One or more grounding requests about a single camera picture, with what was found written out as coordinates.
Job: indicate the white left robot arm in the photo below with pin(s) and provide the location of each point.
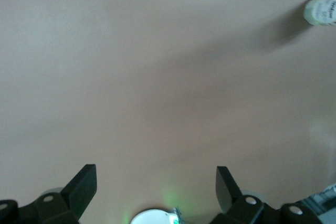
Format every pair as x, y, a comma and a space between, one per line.
152, 218

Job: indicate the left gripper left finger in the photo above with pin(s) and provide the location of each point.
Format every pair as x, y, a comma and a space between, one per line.
78, 190

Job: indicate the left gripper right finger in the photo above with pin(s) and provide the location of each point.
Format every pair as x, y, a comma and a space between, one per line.
228, 192

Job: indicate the brown table cover mat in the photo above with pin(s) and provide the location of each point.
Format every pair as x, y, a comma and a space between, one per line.
105, 77

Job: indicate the clear tennis ball can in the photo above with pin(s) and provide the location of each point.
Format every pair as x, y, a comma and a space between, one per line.
320, 10

